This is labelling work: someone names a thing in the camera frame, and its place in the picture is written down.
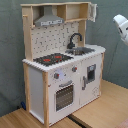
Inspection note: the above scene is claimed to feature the toy oven door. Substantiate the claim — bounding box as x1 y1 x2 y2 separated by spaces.
55 80 74 111

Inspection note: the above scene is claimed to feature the metal toy sink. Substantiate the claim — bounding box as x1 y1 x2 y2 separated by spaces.
65 47 95 56

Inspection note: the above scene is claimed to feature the white microwave door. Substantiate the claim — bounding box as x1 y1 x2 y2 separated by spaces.
88 3 97 22

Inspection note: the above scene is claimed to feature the grey range hood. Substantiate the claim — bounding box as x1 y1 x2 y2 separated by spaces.
35 5 64 27

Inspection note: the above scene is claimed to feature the wooden toy kitchen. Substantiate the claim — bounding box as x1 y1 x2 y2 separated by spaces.
22 2 105 127

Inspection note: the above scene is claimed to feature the black toy faucet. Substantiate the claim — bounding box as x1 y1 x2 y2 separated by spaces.
67 33 83 49

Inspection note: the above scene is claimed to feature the left red stove knob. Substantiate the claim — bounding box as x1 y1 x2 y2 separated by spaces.
54 73 60 79

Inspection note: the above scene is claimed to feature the black toy stovetop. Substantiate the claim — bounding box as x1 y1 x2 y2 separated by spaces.
34 53 71 66

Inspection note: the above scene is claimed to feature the red stove knob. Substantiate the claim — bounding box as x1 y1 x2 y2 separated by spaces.
71 66 78 73
54 73 60 79

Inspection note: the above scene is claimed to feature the right red stove knob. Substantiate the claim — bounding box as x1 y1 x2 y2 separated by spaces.
71 66 78 73

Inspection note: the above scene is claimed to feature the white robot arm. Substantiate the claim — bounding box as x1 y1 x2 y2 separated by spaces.
113 14 128 46

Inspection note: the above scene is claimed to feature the white cabinet door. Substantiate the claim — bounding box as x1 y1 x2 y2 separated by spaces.
80 55 102 106

